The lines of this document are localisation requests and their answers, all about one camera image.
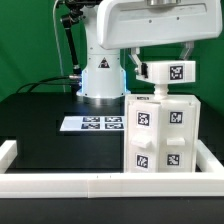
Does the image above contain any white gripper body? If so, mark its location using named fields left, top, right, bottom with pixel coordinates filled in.
left=97, top=0, right=222, bottom=49

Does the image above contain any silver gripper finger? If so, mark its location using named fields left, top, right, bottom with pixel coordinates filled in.
left=129, top=48, right=148, bottom=78
left=180, top=41, right=194, bottom=61

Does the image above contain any small white cabinet top box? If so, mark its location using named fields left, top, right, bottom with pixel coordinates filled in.
left=136, top=60, right=196, bottom=84

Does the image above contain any white cabinet body box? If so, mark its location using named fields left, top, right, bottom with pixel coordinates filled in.
left=124, top=93, right=201, bottom=173

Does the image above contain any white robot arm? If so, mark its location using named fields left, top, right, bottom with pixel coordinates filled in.
left=79, top=0, right=222, bottom=102

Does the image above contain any white marker sheet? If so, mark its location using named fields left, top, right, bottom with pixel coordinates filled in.
left=60, top=116, right=125, bottom=131

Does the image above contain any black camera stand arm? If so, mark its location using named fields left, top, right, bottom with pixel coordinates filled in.
left=61, top=0, right=102, bottom=75

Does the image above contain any white hanging cable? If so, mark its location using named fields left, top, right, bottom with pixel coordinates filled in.
left=52, top=0, right=67, bottom=94

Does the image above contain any black cable bundle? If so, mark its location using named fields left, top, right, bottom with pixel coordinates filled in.
left=15, top=75, right=82, bottom=94

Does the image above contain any white U-shaped fence frame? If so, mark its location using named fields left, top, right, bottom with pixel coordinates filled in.
left=0, top=140, right=224, bottom=198

